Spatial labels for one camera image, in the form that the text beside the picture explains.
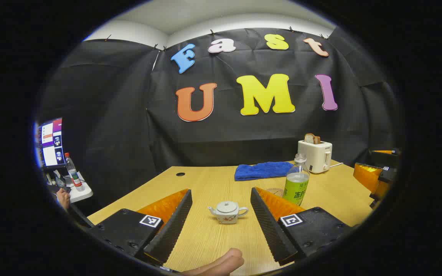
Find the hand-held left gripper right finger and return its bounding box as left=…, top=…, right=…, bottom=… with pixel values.
left=250, top=187, right=354, bottom=266

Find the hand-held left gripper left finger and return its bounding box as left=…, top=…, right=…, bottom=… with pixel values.
left=87, top=189, right=193, bottom=266

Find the white teacup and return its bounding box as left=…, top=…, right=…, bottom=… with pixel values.
left=208, top=201, right=249, bottom=225

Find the green label water bottle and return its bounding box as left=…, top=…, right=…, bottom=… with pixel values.
left=282, top=153, right=310, bottom=206

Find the red cap plastic bottle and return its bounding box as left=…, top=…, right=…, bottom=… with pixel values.
left=64, top=153, right=85, bottom=192

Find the white toaster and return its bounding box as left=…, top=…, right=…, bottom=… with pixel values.
left=297, top=140, right=333, bottom=174

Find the blue towel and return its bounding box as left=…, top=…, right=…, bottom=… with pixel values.
left=234, top=161, right=294, bottom=182

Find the white side table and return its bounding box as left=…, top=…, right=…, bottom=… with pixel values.
left=52, top=171, right=94, bottom=204

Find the black backdrop cloth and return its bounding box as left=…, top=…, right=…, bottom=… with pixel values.
left=39, top=28, right=402, bottom=209

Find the computer monitor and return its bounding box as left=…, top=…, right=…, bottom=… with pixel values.
left=37, top=117, right=66, bottom=169

